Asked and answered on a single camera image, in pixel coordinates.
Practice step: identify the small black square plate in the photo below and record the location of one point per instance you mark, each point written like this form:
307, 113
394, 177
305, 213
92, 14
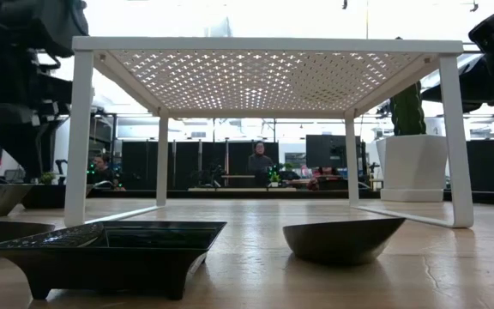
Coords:
101, 266

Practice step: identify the seated person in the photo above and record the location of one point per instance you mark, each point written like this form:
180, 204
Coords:
101, 173

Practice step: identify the black aluminium table frame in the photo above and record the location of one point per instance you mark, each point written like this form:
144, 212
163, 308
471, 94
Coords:
230, 194

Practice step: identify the standing person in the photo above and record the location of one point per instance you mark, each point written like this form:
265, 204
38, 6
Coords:
259, 165

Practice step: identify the black partition wall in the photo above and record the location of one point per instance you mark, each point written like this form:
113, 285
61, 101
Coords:
483, 165
187, 163

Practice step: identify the green cactus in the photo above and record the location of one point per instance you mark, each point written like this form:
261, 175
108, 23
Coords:
407, 111

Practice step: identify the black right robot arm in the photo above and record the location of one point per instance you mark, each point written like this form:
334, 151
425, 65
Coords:
487, 81

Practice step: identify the small green potted plant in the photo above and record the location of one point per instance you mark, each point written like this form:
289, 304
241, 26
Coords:
47, 177
275, 177

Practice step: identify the white hexagonal plant pot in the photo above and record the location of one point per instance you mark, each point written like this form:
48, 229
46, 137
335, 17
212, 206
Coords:
412, 167

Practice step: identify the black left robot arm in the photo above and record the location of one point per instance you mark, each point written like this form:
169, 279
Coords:
15, 86

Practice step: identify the white perforated metal shelf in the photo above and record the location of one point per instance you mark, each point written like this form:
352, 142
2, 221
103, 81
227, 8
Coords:
268, 44

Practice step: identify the black monitor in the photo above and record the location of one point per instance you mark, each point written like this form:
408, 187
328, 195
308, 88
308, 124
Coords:
330, 150

